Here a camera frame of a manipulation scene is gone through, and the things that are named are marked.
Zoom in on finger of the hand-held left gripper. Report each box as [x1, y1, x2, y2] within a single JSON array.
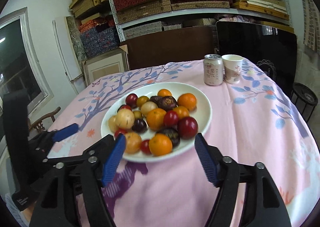
[[31, 123, 80, 153], [36, 134, 117, 169]]

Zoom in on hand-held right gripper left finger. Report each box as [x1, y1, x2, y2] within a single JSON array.
[[29, 133, 127, 227]]

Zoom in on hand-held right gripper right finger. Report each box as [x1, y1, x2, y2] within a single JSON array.
[[194, 132, 292, 227]]

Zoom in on small orange mandarin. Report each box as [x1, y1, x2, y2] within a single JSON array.
[[123, 132, 143, 154], [173, 106, 190, 120]]

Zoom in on large pale yellow speckled fruit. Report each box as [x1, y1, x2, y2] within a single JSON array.
[[115, 109, 136, 129]]

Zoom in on dark red plum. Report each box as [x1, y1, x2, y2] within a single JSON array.
[[177, 116, 199, 140], [125, 93, 139, 109]]

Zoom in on small dark purple plum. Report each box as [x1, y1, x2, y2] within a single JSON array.
[[131, 118, 148, 134]]

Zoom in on white oval plate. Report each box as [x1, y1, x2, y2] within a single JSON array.
[[100, 82, 213, 163]]

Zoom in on yellow-green small citrus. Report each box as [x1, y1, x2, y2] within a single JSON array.
[[136, 95, 150, 108]]

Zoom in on dark purple tomato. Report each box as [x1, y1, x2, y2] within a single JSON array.
[[158, 96, 178, 112]]

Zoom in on person's left forearm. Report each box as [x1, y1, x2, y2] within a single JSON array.
[[4, 193, 38, 227]]

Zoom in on brown wooden chair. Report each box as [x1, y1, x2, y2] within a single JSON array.
[[28, 106, 61, 133]]

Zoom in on pale orange mandarin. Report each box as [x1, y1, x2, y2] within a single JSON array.
[[148, 133, 174, 157]]

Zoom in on pink deer printed tablecloth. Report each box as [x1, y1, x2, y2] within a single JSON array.
[[46, 58, 320, 227]]

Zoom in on white framed window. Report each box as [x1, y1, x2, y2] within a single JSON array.
[[0, 8, 55, 120]]

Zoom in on beige framed picture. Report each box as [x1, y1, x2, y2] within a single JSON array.
[[82, 47, 130, 87]]

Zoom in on small orange kumquat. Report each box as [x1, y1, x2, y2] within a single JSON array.
[[157, 89, 173, 99]]

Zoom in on white leaning panel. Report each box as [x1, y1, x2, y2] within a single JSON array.
[[52, 16, 83, 82]]

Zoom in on pale pink drink can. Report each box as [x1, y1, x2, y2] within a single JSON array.
[[203, 54, 224, 86]]

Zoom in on grey mottled board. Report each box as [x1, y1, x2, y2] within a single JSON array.
[[65, 15, 88, 64]]

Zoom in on white paper cup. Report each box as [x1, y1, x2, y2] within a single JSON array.
[[221, 54, 244, 85]]

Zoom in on stack of blue patterned boxes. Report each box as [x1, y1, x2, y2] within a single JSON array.
[[78, 18, 121, 58]]

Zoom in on black round stool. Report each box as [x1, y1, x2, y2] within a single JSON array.
[[289, 82, 319, 123]]

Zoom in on dark brown wooden board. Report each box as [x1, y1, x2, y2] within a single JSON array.
[[119, 26, 217, 70]]

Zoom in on grey patterned flat boxes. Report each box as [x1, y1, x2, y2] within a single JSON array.
[[122, 21, 183, 41]]

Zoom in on black glossy panel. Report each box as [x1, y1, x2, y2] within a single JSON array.
[[215, 20, 298, 99]]

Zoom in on stack of yellow woven boxes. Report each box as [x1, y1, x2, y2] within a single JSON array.
[[69, 0, 107, 25]]

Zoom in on pink folded cloth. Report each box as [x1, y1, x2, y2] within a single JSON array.
[[218, 14, 257, 24]]

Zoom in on white metal shelving rack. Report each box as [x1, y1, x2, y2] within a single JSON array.
[[101, 0, 292, 42]]

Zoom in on pile of yellow flat cases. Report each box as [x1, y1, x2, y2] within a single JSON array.
[[230, 0, 291, 20]]

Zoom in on hanging beige tiled mats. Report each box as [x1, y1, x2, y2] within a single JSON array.
[[298, 0, 320, 52]]

